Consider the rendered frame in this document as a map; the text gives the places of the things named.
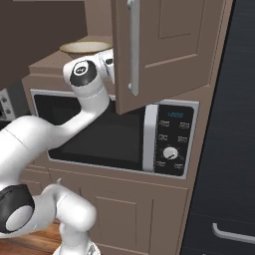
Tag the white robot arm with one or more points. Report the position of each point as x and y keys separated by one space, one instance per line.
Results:
x=36 y=139

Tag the brown lower cabinet door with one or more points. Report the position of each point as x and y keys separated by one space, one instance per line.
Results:
x=129 y=215

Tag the brown cabinet door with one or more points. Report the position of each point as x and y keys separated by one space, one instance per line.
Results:
x=129 y=215
x=172 y=50

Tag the black silver microwave oven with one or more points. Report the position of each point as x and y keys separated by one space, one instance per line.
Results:
x=99 y=136

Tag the beige bowl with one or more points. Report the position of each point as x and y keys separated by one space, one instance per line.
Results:
x=85 y=48

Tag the black fridge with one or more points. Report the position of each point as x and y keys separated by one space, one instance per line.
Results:
x=222 y=149

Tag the silver toaster oven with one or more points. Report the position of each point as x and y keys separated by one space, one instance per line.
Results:
x=6 y=108

